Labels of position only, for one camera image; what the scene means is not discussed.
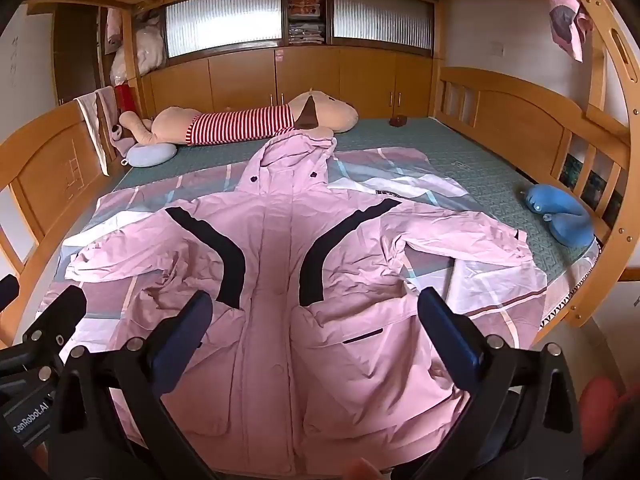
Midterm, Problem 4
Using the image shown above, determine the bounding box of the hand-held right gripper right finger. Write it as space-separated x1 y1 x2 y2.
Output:
417 287 586 480

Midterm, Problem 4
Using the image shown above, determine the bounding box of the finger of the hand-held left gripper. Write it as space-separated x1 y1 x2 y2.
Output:
22 286 87 348
0 275 21 312

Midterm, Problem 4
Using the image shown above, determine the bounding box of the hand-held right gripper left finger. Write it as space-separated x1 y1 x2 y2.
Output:
50 289 221 480

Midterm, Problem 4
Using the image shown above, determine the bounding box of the pink jacket with black stripes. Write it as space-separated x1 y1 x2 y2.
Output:
65 130 536 463

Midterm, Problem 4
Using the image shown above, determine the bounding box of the person's right hand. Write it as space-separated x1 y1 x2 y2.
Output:
345 457 383 480

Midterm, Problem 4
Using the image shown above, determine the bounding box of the plaid bed sheet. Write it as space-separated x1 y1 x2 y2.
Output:
35 147 551 441

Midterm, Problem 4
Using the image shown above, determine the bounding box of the blue neck pillow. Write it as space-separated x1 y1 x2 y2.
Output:
522 183 596 248

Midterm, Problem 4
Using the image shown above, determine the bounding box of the green patterned mattress mat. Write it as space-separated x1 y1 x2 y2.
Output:
107 116 601 291

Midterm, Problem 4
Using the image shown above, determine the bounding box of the pink red cloth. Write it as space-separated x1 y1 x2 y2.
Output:
580 377 633 456

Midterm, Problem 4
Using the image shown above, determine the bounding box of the lavender neck pillow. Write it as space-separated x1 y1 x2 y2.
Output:
125 141 177 168

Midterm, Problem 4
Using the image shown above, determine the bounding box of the small mauve plush toy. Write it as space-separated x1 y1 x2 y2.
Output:
109 122 133 158

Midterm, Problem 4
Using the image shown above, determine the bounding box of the white hanging towel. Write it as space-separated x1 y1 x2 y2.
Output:
75 94 111 177

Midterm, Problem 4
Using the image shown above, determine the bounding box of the pink hanging towel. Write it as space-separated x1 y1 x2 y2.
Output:
96 86 118 126

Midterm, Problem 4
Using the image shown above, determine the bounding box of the large plush dog striped shirt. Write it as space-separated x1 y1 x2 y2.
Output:
119 89 360 147

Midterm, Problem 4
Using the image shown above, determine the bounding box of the red hanging cloth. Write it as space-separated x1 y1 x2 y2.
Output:
114 84 138 113

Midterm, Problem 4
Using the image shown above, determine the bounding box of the white stuffed plastic bag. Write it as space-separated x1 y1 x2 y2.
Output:
110 12 166 86

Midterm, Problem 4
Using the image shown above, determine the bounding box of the small pink hanging cloth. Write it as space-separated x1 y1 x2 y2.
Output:
105 7 123 53

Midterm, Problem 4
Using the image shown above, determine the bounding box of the ribbed glass window panel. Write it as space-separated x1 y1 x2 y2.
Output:
165 0 282 58
332 0 433 51

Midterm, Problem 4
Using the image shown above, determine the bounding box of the stack of books and papers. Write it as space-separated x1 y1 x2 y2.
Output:
287 0 323 45

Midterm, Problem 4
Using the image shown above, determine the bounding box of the wooden bunk bed frame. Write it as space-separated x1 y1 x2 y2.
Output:
0 0 640 348

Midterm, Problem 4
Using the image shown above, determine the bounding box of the wooden wall cabinet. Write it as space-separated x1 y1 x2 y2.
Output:
140 45 436 123

